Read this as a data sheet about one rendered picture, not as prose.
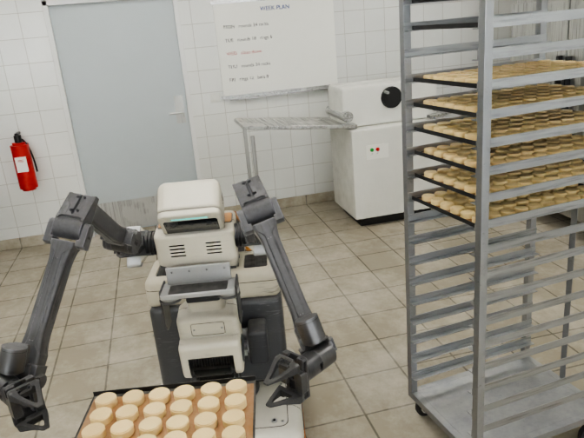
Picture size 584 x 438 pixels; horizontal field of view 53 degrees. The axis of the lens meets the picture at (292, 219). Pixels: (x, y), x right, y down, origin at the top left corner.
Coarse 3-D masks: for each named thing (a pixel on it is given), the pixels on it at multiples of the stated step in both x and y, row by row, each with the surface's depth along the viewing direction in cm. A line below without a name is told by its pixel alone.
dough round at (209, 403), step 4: (208, 396) 135; (212, 396) 135; (200, 400) 134; (204, 400) 134; (208, 400) 134; (212, 400) 134; (216, 400) 134; (200, 404) 133; (204, 404) 132; (208, 404) 132; (212, 404) 132; (216, 404) 132; (200, 408) 132; (204, 408) 131; (208, 408) 131; (212, 408) 131; (216, 408) 132; (200, 412) 132; (212, 412) 132
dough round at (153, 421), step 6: (144, 420) 129; (150, 420) 129; (156, 420) 129; (144, 426) 127; (150, 426) 127; (156, 426) 127; (162, 426) 128; (144, 432) 126; (150, 432) 126; (156, 432) 126
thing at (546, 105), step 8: (576, 96) 189; (528, 104) 183; (536, 104) 184; (544, 104) 185; (552, 104) 186; (560, 104) 188; (568, 104) 189; (576, 104) 190; (496, 112) 180; (504, 112) 181; (512, 112) 182; (520, 112) 183; (528, 112) 184; (472, 120) 180
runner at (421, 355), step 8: (528, 320) 268; (496, 328) 263; (504, 328) 264; (512, 328) 266; (520, 328) 266; (472, 336) 258; (488, 336) 262; (496, 336) 261; (448, 344) 255; (456, 344) 256; (464, 344) 258; (472, 344) 257; (416, 352) 250; (424, 352) 251; (432, 352) 253; (440, 352) 253; (448, 352) 253; (416, 360) 249; (424, 360) 249
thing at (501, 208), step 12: (444, 192) 225; (540, 192) 215; (552, 192) 217; (564, 192) 212; (576, 192) 213; (444, 204) 211; (456, 204) 213; (468, 204) 208; (492, 204) 206; (504, 204) 205; (516, 204) 207; (528, 204) 203; (540, 204) 202; (552, 204) 202; (468, 216) 199; (492, 216) 195
